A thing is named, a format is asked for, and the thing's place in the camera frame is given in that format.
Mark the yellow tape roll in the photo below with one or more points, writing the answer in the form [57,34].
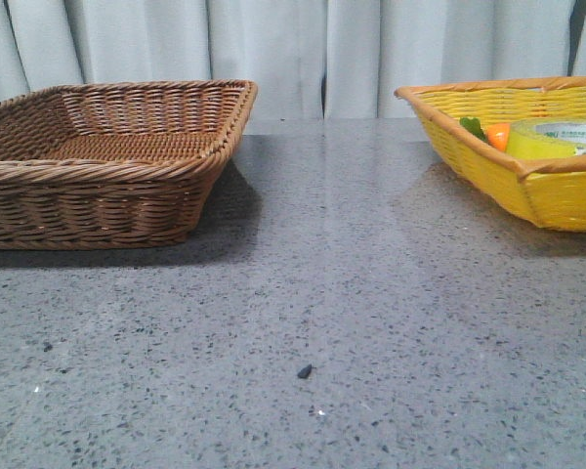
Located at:
[545,138]

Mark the small black debris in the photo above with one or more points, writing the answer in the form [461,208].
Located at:
[305,372]

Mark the white curtain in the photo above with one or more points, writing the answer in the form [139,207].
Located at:
[310,59]

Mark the brown wicker basket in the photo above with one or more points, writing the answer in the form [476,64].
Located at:
[118,165]

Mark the orange toy carrot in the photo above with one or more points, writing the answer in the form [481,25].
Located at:
[496,135]

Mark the yellow wicker basket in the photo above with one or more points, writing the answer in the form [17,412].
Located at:
[547,190]

